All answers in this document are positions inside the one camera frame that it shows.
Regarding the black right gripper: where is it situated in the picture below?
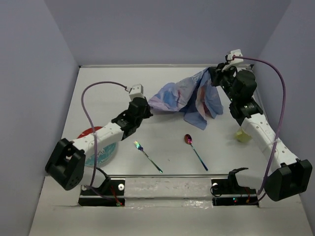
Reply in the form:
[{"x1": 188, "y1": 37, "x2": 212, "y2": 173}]
[{"x1": 209, "y1": 62, "x2": 238, "y2": 102}]

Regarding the iridescent rainbow metal fork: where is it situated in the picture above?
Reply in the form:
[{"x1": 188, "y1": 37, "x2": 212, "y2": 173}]
[{"x1": 133, "y1": 141, "x2": 163, "y2": 174}]

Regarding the blue Elsa cloth placemat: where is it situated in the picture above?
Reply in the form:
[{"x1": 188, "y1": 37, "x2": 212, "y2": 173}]
[{"x1": 148, "y1": 68, "x2": 223, "y2": 130}]

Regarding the yellow-green ceramic mug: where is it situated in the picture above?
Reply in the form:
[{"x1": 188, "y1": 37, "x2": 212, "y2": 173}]
[{"x1": 234, "y1": 127, "x2": 252, "y2": 143}]

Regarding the iridescent rainbow metal spoon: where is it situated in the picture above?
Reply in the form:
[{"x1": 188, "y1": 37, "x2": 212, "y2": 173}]
[{"x1": 184, "y1": 134, "x2": 209, "y2": 171}]

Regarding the red teal floral plate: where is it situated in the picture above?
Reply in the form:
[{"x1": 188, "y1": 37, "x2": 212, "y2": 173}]
[{"x1": 77, "y1": 128, "x2": 117, "y2": 168}]

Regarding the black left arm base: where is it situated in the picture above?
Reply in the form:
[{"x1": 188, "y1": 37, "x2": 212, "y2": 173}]
[{"x1": 78, "y1": 178, "x2": 126, "y2": 207}]

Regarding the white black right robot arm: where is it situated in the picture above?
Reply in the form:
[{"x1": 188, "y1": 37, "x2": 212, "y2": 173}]
[{"x1": 208, "y1": 63, "x2": 313, "y2": 202}]

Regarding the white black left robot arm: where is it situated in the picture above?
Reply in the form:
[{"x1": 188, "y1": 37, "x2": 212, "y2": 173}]
[{"x1": 45, "y1": 97, "x2": 152, "y2": 194}]

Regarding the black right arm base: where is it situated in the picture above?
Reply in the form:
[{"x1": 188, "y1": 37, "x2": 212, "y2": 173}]
[{"x1": 210, "y1": 178, "x2": 258, "y2": 207}]

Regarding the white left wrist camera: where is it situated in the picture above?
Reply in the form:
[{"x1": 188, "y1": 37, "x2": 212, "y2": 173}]
[{"x1": 125, "y1": 84, "x2": 145, "y2": 101}]

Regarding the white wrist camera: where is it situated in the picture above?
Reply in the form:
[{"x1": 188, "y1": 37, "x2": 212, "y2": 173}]
[
  {"x1": 125, "y1": 84, "x2": 145, "y2": 101},
  {"x1": 222, "y1": 49, "x2": 244, "y2": 71}
]

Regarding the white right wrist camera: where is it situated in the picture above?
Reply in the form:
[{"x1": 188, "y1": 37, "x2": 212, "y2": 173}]
[{"x1": 222, "y1": 49, "x2": 244, "y2": 71}]

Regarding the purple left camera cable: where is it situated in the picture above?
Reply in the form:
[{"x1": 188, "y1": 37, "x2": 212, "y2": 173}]
[{"x1": 81, "y1": 81, "x2": 128, "y2": 205}]

